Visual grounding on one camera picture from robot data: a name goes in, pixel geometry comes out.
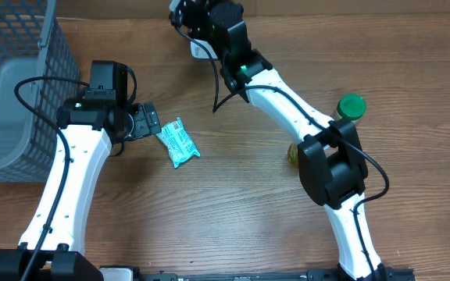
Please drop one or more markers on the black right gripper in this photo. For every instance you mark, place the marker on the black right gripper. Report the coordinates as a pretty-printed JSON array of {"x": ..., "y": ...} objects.
[{"x": 203, "y": 37}]

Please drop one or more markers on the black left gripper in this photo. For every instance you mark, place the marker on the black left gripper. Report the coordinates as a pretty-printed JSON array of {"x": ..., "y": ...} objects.
[{"x": 143, "y": 128}]

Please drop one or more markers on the teal white wipes packet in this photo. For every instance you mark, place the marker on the teal white wipes packet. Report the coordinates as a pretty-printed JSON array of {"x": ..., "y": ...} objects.
[{"x": 178, "y": 143}]

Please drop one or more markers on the yellow liquid bottle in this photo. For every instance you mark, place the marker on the yellow liquid bottle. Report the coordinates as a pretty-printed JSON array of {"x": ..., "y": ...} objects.
[{"x": 292, "y": 155}]

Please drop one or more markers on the green lid jar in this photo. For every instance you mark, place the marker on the green lid jar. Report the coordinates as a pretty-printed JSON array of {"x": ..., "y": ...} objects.
[{"x": 351, "y": 107}]

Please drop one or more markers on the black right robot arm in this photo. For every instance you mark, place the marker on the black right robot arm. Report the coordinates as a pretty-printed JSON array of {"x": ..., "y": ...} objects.
[{"x": 331, "y": 163}]

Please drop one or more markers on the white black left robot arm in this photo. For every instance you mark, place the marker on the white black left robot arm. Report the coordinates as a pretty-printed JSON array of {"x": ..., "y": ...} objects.
[{"x": 87, "y": 126}]

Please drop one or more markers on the white barcode scanner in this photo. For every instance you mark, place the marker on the white barcode scanner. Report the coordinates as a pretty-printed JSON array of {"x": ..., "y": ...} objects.
[{"x": 201, "y": 50}]

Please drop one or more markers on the grey plastic mesh basket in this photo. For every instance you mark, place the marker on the grey plastic mesh basket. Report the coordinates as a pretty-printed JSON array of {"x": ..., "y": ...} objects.
[{"x": 36, "y": 67}]

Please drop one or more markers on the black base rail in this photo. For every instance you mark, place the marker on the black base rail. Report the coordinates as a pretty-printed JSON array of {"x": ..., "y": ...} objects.
[{"x": 240, "y": 277}]

